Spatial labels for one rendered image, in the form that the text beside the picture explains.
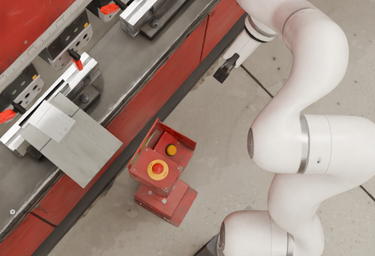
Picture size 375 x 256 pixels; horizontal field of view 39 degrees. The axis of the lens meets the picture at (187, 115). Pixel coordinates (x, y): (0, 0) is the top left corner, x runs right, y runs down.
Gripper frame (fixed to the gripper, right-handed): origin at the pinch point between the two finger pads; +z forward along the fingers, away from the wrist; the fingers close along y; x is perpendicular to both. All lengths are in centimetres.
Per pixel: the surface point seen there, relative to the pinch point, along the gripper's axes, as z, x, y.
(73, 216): 138, -13, -16
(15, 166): 68, -33, 24
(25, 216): 79, -20, 29
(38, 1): -3, -41, 29
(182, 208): 120, 24, -46
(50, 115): 47, -33, 14
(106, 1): 8.9, -37.5, 0.2
